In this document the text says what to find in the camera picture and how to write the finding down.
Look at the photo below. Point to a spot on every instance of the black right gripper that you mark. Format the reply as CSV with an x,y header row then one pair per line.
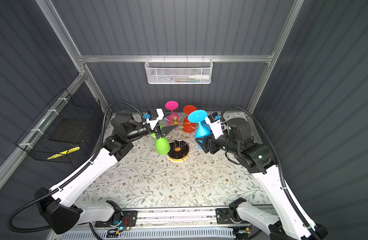
x,y
208,141

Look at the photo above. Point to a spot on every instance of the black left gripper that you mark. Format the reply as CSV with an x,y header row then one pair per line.
x,y
165,129

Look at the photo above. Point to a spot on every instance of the blue wine glass front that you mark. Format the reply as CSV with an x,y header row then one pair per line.
x,y
198,117

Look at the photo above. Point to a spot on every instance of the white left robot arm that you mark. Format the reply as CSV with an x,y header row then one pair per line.
x,y
60,209

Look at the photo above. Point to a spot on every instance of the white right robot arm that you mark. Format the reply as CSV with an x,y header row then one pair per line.
x,y
290,222

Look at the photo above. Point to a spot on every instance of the green wine glass front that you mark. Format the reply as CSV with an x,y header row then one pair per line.
x,y
162,146

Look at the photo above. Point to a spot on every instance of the magenta wine glass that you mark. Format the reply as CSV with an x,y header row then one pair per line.
x,y
172,109

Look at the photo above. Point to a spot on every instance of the red wine glass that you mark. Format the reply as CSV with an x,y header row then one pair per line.
x,y
188,126

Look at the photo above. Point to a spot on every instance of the gold wine glass rack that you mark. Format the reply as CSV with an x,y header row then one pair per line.
x,y
179,144

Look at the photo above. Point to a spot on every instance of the white marker in basket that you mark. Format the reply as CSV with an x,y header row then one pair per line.
x,y
200,77

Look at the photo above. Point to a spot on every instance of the white perforated vent cover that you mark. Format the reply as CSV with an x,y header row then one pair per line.
x,y
215,233

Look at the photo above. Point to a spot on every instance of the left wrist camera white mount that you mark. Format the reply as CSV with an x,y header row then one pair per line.
x,y
153,116

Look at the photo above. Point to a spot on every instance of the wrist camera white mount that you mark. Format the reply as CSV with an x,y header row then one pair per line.
x,y
215,122
153,116

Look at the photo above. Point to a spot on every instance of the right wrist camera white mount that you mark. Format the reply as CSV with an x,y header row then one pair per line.
x,y
215,122

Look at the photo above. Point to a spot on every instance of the white wire mesh basket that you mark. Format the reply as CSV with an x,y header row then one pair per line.
x,y
177,72

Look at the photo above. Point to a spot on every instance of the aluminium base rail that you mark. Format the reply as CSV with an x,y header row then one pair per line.
x,y
195,218

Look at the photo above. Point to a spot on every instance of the black wire basket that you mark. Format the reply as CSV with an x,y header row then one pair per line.
x,y
68,133

